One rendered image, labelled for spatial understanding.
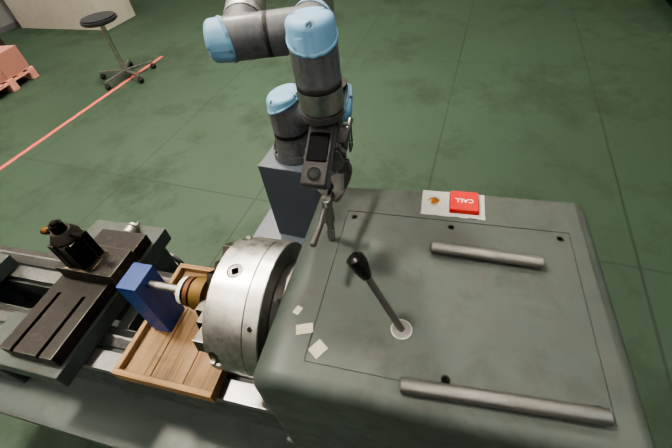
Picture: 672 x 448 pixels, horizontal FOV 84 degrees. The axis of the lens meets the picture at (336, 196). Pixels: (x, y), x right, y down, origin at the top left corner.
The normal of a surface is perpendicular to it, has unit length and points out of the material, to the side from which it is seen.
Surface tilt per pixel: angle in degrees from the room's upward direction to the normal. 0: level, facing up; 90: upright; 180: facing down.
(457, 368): 0
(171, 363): 0
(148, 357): 0
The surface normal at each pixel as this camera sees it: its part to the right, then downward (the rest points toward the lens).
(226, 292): -0.18, -0.40
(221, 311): -0.22, -0.17
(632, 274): -0.11, -0.72
